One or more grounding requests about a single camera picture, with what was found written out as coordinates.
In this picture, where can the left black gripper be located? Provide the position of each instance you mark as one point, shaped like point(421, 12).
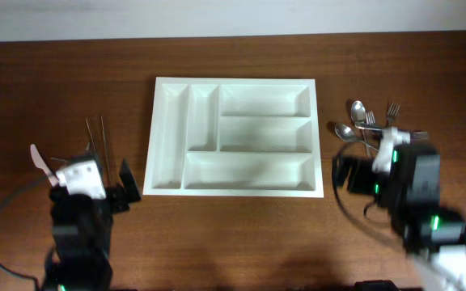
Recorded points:
point(120, 193)

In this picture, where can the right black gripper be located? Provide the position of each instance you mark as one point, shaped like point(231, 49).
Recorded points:
point(360, 167)

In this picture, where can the large steel spoon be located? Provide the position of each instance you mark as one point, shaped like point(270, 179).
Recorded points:
point(345, 133)
point(358, 114)

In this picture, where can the steel fork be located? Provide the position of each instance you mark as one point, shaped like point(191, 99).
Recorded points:
point(370, 122)
point(392, 113)

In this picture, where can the steel fork crosswise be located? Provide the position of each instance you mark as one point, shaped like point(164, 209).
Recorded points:
point(378, 128)

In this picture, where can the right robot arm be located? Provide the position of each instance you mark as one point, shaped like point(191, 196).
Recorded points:
point(404, 179)

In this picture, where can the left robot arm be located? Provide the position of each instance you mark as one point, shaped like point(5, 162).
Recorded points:
point(82, 215)

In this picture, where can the long metal tongs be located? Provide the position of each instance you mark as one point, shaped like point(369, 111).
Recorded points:
point(98, 145)

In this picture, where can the white plastic knife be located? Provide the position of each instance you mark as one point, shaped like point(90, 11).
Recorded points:
point(41, 164)

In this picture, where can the white cutlery tray organizer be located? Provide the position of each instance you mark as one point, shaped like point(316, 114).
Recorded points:
point(234, 137)

